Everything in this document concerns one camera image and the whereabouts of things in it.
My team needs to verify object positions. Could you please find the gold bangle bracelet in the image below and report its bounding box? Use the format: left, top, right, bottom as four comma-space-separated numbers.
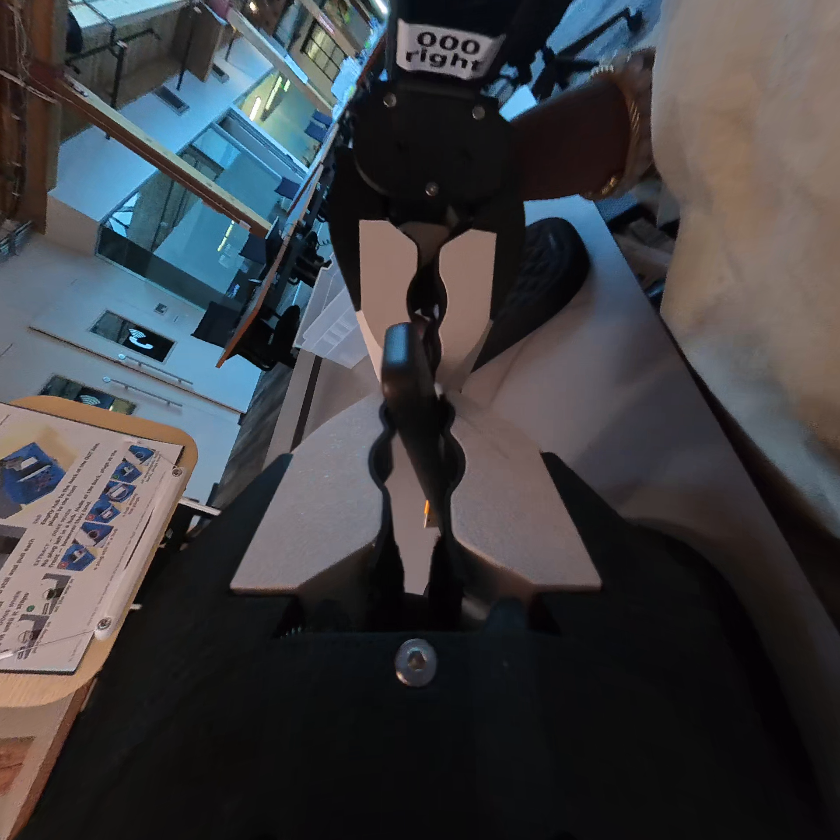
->
581, 49, 660, 203

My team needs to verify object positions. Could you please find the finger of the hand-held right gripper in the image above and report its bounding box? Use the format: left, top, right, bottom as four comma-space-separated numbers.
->
427, 228, 497, 395
358, 218, 431, 378

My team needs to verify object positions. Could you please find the person in grey sweatshirt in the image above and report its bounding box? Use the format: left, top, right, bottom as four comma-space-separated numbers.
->
646, 0, 840, 526

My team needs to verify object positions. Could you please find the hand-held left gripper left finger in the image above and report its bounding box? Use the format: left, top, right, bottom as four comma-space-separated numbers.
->
230, 395, 404, 601

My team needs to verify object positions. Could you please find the wooden sign board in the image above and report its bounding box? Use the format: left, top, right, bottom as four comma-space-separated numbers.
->
0, 395, 199, 726

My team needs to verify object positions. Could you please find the long wooden desk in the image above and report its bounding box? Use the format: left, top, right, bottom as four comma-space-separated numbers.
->
217, 33, 388, 368

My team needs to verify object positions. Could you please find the clear plastic storage bin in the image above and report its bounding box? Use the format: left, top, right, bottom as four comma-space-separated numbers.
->
293, 259, 371, 370

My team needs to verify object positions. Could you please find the black phone symbol sign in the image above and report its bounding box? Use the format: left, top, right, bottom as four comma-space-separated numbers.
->
88, 310, 177, 363

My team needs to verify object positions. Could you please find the wooden beam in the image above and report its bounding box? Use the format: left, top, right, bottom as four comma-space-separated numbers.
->
56, 75, 273, 238

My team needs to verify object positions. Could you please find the printed instruction sheet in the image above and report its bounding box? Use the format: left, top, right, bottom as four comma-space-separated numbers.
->
0, 402, 186, 676

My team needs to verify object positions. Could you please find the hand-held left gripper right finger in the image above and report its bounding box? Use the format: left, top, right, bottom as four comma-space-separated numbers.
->
430, 402, 602, 601

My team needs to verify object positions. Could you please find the black wifi symbol sign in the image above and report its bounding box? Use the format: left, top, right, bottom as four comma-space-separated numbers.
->
39, 374, 139, 416

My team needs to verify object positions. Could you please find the black multi-port usb hub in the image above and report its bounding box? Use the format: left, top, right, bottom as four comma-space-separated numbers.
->
379, 322, 455, 526

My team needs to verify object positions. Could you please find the black textured pad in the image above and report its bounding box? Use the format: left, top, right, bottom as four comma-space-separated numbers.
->
472, 217, 592, 375

